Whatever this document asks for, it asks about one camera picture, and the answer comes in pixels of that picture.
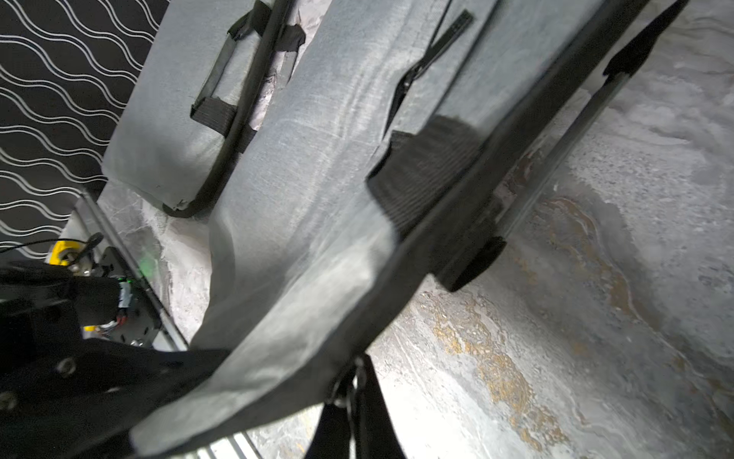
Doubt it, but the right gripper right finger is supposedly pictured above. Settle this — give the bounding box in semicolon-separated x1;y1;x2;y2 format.
351;354;406;459

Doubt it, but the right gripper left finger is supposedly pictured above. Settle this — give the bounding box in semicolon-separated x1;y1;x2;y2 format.
304;405;351;459

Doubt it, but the grey laptop bag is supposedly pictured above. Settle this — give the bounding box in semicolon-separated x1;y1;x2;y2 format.
102;1;305;218
131;1;684;458

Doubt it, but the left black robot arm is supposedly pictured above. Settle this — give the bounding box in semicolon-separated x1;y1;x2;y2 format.
1;261;226;458

